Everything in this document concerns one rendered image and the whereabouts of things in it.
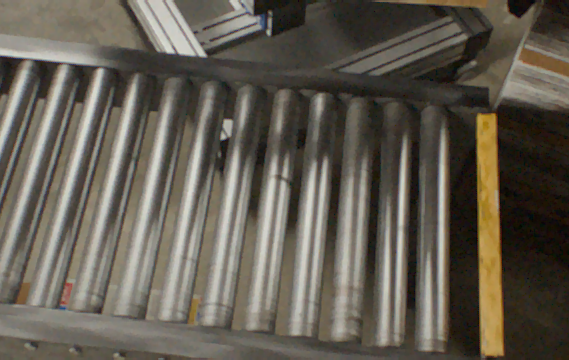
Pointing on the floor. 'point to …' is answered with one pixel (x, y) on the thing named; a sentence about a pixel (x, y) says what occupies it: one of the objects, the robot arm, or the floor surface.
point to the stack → (545, 173)
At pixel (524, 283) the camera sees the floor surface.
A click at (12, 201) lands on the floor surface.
